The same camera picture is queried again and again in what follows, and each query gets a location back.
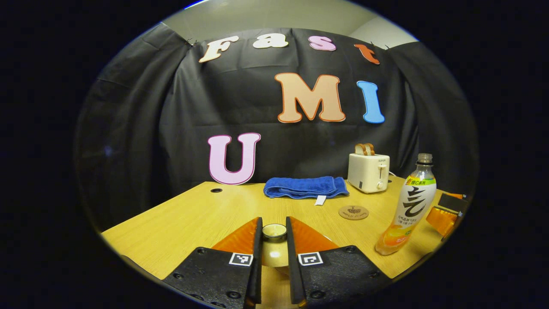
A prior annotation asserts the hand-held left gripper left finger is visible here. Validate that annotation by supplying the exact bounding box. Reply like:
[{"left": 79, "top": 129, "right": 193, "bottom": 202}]
[{"left": 162, "top": 217, "right": 263, "bottom": 309}]

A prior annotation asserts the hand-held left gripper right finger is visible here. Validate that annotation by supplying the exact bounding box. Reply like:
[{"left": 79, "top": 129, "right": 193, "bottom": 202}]
[{"left": 286, "top": 216, "right": 393, "bottom": 308}]

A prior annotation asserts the cream teacup lid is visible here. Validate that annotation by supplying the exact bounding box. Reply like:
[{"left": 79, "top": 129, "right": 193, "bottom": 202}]
[{"left": 261, "top": 223, "right": 289, "bottom": 269}]

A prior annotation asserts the clear water bottle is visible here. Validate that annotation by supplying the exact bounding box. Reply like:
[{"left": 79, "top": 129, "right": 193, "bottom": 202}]
[{"left": 375, "top": 153, "right": 437, "bottom": 256}]

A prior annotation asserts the round wooden coaster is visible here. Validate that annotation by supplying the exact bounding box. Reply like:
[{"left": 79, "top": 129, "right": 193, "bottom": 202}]
[{"left": 338, "top": 205, "right": 370, "bottom": 221}]

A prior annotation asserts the blue towel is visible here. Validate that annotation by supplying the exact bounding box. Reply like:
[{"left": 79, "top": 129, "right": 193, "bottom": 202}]
[{"left": 263, "top": 176, "right": 350, "bottom": 206}]

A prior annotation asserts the cream toaster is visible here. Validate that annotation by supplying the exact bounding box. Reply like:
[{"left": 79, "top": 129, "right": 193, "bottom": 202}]
[{"left": 347, "top": 153, "right": 390, "bottom": 194}]

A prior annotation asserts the black backdrop cloth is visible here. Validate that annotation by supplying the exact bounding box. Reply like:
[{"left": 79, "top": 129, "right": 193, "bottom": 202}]
[{"left": 74, "top": 24, "right": 479, "bottom": 232}]

